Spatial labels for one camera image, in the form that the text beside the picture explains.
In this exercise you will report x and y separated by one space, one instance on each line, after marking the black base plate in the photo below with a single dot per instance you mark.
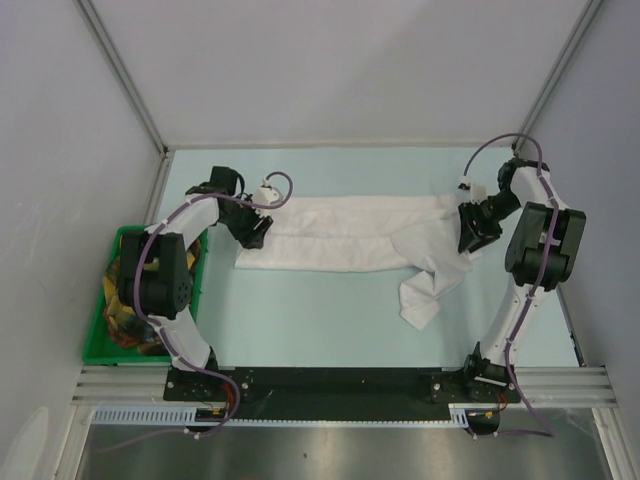
359 394

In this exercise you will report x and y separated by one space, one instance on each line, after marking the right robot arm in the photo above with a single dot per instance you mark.
540 255

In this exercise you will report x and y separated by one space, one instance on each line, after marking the yellow plaid shirt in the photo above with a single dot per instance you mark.
125 329

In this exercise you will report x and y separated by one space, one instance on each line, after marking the white cable duct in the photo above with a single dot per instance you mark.
193 417

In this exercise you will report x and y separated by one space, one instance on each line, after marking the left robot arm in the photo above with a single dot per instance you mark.
154 278

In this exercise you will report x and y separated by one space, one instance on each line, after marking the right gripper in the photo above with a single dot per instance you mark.
471 233

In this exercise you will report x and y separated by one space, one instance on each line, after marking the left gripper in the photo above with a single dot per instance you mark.
258 233

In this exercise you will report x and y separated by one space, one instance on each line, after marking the white long sleeve shirt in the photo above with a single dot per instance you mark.
363 234

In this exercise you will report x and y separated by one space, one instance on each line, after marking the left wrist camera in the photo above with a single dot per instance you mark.
266 198

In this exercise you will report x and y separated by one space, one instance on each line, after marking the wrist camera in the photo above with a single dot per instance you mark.
477 193
266 198

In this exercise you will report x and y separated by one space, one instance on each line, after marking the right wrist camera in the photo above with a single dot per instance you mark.
477 193

